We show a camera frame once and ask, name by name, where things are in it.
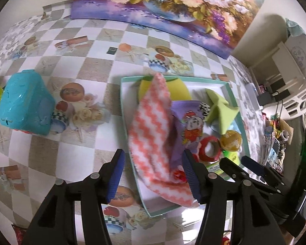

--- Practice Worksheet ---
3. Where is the pink white striped fluffy cloth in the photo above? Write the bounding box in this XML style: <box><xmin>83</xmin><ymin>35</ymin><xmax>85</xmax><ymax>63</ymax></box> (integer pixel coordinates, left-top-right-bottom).
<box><xmin>128</xmin><ymin>73</ymin><xmax>201</xmax><ymax>208</ymax></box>

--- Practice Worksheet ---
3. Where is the teal plastic treasure box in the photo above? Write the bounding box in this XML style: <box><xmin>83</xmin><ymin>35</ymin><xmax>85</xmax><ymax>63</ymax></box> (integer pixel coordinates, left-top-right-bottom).
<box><xmin>0</xmin><ymin>70</ymin><xmax>56</xmax><ymax>136</ymax></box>

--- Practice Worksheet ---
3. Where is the red tape roll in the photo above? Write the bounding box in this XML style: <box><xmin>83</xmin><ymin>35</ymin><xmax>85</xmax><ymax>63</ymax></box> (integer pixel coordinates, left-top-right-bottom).
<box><xmin>199</xmin><ymin>136</ymin><xmax>222</xmax><ymax>162</ymax></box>

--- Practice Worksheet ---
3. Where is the gold round tin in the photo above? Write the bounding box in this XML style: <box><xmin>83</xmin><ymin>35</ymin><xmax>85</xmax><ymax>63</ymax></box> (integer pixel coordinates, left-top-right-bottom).
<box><xmin>219</xmin><ymin>130</ymin><xmax>243</xmax><ymax>151</ymax></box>

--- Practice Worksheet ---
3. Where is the floral painting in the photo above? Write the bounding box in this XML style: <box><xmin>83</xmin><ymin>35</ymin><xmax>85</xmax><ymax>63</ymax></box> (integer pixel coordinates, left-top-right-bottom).
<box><xmin>70</xmin><ymin>0</ymin><xmax>268</xmax><ymax>58</ymax></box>

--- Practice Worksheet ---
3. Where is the checkered printed tablecloth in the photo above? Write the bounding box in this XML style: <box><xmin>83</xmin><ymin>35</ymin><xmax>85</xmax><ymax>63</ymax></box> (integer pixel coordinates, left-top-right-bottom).
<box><xmin>0</xmin><ymin>4</ymin><xmax>266</xmax><ymax>245</ymax></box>

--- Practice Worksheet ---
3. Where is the red patterned mat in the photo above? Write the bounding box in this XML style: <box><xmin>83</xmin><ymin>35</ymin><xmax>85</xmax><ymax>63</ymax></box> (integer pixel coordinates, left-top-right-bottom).
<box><xmin>11</xmin><ymin>224</ymin><xmax>28</xmax><ymax>245</ymax></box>

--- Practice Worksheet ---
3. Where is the teal cloth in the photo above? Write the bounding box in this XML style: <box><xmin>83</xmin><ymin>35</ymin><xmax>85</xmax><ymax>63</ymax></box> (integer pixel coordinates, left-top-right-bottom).
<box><xmin>286</xmin><ymin>18</ymin><xmax>306</xmax><ymax>36</ymax></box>

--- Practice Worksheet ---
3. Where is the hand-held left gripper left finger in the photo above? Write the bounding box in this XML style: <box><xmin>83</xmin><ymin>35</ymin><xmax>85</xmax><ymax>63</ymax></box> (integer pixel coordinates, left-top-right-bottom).
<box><xmin>28</xmin><ymin>148</ymin><xmax>126</xmax><ymax>245</ymax></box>

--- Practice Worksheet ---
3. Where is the yellow-green cloth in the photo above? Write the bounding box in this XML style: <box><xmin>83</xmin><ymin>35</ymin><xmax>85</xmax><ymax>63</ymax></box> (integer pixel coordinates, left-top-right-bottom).
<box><xmin>204</xmin><ymin>88</ymin><xmax>239</xmax><ymax>135</ymax></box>

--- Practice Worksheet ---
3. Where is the small green box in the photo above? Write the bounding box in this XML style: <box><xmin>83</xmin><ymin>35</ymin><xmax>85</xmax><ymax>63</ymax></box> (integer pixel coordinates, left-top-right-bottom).
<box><xmin>223</xmin><ymin>150</ymin><xmax>240</xmax><ymax>164</ymax></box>

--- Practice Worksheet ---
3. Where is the white tray with teal rim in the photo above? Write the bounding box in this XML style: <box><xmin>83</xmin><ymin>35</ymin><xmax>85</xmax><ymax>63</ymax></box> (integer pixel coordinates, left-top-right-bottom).
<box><xmin>120</xmin><ymin>75</ymin><xmax>250</xmax><ymax>218</ymax></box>

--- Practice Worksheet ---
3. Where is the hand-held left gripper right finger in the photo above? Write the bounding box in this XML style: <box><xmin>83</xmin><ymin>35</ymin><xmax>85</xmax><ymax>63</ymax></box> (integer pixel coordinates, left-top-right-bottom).
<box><xmin>182</xmin><ymin>149</ymin><xmax>279</xmax><ymax>245</ymax></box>

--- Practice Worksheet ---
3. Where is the white lattice rack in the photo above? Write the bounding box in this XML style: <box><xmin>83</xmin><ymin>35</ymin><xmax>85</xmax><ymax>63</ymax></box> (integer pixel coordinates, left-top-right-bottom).
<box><xmin>283</xmin><ymin>80</ymin><xmax>306</xmax><ymax>119</ymax></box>

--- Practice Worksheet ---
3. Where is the yellow sponge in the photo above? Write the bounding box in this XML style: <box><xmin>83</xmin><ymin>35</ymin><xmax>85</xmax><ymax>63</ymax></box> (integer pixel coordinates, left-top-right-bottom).
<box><xmin>138</xmin><ymin>76</ymin><xmax>193</xmax><ymax>106</ymax></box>

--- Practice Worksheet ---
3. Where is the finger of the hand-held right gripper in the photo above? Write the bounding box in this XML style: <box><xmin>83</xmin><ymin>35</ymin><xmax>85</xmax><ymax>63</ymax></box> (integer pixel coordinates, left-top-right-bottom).
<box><xmin>219</xmin><ymin>157</ymin><xmax>281</xmax><ymax>194</ymax></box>
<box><xmin>241</xmin><ymin>156</ymin><xmax>290</xmax><ymax>192</ymax></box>

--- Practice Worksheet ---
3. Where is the white shelf unit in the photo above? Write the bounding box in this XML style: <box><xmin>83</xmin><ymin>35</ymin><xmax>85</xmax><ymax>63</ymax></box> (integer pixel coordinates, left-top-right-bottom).
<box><xmin>250</xmin><ymin>34</ymin><xmax>306</xmax><ymax>100</ymax></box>

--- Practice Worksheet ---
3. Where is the small red toy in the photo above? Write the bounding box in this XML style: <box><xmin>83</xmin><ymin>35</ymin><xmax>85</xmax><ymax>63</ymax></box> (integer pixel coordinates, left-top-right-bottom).
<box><xmin>173</xmin><ymin>170</ymin><xmax>188</xmax><ymax>183</ymax></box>

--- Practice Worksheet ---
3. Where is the purple tissue packet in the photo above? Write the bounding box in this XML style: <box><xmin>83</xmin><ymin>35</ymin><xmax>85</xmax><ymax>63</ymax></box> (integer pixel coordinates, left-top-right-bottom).
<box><xmin>170</xmin><ymin>100</ymin><xmax>207</xmax><ymax>170</ymax></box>

